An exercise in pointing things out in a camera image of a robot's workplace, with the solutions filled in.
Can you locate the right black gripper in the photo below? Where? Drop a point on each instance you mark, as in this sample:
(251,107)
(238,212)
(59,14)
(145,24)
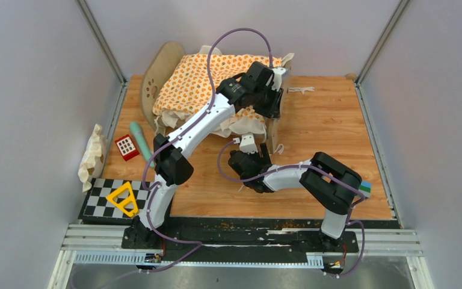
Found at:
(264,161)

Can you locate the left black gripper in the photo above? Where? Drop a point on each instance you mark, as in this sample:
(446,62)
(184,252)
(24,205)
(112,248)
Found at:
(273,110)

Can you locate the yellow duck print blanket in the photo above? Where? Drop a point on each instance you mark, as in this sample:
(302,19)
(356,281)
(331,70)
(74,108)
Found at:
(189,88)

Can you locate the wooden pet bed frame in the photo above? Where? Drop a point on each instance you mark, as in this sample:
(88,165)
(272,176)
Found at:
(161,68)

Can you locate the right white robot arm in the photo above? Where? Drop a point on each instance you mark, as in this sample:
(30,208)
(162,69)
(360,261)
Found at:
(333,184)

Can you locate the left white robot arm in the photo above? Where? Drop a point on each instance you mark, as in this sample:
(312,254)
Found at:
(172,152)

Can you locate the teal cylinder toy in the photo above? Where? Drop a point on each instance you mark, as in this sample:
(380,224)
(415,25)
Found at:
(137,133)

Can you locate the yellow plastic block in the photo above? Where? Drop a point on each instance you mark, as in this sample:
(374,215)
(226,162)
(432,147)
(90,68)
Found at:
(123,199)

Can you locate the blue green small block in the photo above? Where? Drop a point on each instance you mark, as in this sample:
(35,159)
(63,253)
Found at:
(365,188)

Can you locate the red window toy block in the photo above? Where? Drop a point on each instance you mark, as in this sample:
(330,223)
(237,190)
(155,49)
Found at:
(126,147)

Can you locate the white duck pillow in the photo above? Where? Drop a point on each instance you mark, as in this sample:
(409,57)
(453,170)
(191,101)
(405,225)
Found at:
(93,159)

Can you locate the black white checkerboard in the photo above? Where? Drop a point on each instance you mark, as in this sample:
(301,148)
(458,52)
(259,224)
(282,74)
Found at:
(97,210)

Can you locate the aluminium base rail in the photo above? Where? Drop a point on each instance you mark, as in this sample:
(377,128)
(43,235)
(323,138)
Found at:
(208,243)

